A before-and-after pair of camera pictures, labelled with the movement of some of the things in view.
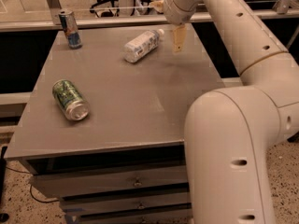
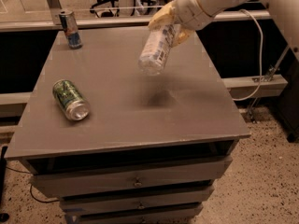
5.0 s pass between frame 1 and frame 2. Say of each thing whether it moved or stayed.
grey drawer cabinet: stayed
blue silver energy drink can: stayed
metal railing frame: stayed
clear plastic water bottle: moved
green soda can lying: stayed
